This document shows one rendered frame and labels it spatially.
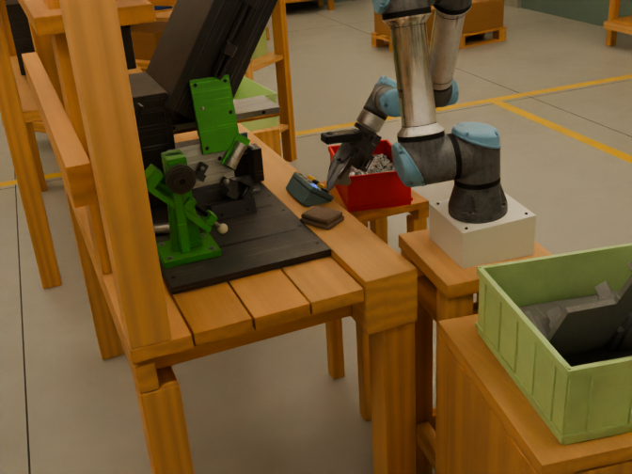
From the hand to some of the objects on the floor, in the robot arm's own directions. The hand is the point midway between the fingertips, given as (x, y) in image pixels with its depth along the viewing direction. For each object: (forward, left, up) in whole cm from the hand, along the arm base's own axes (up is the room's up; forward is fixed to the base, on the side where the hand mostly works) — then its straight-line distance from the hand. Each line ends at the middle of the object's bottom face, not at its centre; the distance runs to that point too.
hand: (327, 184), depth 227 cm
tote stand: (-33, +88, -95) cm, 134 cm away
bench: (+41, -20, -92) cm, 103 cm away
